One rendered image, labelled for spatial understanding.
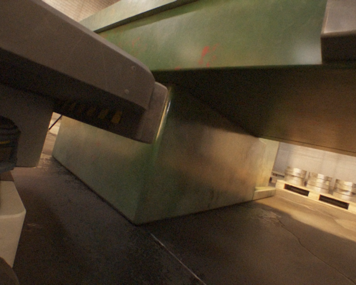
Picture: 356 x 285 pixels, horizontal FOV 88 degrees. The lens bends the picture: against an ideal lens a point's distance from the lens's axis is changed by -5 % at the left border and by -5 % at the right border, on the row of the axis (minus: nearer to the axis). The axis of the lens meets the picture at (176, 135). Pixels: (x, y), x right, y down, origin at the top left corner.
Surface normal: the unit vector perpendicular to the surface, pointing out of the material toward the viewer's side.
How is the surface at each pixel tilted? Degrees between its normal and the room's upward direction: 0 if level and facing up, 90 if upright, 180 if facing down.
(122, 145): 90
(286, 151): 90
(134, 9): 90
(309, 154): 90
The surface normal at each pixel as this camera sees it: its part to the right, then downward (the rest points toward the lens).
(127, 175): -0.61, -0.20
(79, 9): 0.65, 0.15
